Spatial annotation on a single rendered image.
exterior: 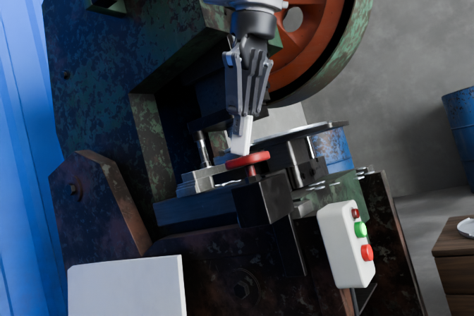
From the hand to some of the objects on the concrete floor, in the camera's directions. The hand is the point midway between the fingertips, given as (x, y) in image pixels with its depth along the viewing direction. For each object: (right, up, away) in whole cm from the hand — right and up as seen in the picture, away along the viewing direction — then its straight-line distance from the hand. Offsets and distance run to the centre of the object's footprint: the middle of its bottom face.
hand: (241, 135), depth 64 cm
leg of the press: (-6, -85, +19) cm, 88 cm away
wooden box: (+92, -61, +46) cm, 120 cm away
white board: (-20, -89, +21) cm, 94 cm away
